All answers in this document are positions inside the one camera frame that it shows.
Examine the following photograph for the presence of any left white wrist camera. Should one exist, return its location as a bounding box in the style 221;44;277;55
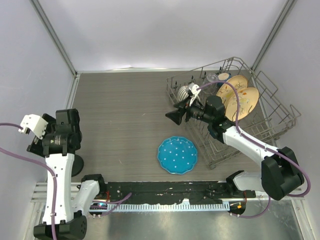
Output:
18;114;49;140

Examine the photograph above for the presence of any front tan decorated plate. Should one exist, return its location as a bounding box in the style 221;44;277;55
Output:
225;87;259;122

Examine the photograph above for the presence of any blue polka dot plate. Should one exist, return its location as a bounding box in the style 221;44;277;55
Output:
157;136;198;175

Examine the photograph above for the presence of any tan decorated plate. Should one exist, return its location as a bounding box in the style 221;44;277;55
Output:
216;75;248;107
225;87;259;122

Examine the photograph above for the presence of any rear tan decorated plate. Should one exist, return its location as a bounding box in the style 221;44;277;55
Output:
216;75;248;107

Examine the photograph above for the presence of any blue ceramic cup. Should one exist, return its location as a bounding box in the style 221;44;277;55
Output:
218;72;232;82

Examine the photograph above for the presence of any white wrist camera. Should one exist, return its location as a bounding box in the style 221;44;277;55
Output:
186;82;201;106
18;114;49;140

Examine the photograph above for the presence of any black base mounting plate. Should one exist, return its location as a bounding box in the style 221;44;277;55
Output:
95;181;256;205

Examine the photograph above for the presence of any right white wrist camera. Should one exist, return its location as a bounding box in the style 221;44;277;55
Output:
186;82;201;106

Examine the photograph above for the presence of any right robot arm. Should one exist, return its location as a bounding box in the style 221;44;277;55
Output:
165;95;311;201

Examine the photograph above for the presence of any clear drinking glass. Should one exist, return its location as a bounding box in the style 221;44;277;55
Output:
202;73;219;95

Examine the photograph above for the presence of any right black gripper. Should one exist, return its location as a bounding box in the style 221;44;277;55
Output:
166;95;214;125

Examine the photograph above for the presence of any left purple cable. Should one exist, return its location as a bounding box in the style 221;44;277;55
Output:
0;122;59;240

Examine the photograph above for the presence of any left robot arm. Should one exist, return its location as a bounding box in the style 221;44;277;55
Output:
20;108;107;240

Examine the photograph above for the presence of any striped white mug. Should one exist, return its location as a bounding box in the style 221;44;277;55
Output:
176;85;190;102

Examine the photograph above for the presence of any grey wire dish rack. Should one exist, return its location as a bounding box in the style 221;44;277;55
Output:
166;56;301;169

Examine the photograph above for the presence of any white slotted cable duct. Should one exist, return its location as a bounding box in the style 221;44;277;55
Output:
87;201;230;212

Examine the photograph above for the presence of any black phone stand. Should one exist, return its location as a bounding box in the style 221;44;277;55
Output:
71;154;84;177

